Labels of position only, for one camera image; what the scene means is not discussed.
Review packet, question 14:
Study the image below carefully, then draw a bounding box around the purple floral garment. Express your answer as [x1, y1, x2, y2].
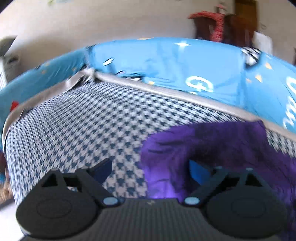
[140, 121, 295, 240]

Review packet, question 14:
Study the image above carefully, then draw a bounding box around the houndstooth sofa seat cover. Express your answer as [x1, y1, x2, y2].
[2, 68, 296, 207]

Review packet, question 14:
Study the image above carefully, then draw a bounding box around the blue printed sofa back cover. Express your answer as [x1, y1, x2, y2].
[1, 38, 295, 140]

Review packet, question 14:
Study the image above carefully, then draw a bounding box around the white clothed dining table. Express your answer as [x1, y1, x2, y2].
[252, 31, 273, 55]

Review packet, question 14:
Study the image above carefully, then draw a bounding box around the red patterned cloth on chair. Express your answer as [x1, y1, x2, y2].
[188, 11, 225, 42]

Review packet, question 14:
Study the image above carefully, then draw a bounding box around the dark wooden chair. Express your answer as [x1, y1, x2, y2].
[195, 14, 258, 47]

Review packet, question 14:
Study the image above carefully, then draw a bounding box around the brown wooden door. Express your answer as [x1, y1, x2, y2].
[234, 0, 258, 31]

